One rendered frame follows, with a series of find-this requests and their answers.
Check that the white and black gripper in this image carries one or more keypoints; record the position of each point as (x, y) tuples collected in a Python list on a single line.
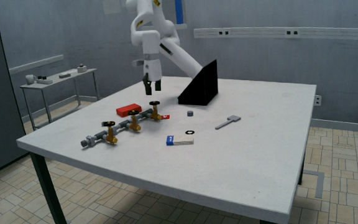
[(152, 73)]

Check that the grey pipe manifold with brass valves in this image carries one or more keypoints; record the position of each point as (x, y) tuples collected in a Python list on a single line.
[(112, 131)]

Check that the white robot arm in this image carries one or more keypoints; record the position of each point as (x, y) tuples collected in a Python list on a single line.
[(151, 10)]

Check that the red rectangular block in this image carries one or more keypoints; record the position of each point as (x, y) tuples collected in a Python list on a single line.
[(123, 110)]

